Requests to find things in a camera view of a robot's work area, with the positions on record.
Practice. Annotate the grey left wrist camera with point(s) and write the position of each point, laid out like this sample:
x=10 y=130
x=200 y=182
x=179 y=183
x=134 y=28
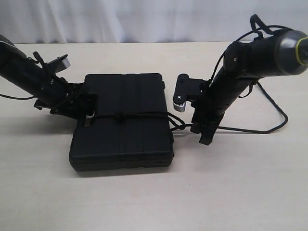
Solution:
x=59 y=64

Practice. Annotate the white backdrop curtain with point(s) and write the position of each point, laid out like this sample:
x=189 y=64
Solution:
x=121 y=21

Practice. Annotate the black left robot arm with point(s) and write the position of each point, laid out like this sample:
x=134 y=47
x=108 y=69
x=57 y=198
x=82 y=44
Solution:
x=40 y=79

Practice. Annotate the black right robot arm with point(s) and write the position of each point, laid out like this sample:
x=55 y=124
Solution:
x=244 y=64

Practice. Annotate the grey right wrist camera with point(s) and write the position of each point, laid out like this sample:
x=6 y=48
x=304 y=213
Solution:
x=182 y=92

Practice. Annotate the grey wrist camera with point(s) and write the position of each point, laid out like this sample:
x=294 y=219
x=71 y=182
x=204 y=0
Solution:
x=182 y=92
x=59 y=64

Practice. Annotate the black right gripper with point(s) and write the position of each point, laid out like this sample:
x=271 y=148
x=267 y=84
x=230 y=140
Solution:
x=205 y=120

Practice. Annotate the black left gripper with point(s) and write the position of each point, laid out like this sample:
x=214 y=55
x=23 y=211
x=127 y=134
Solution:
x=67 y=99

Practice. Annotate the black plastic carrying case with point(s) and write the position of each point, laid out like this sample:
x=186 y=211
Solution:
x=130 y=129

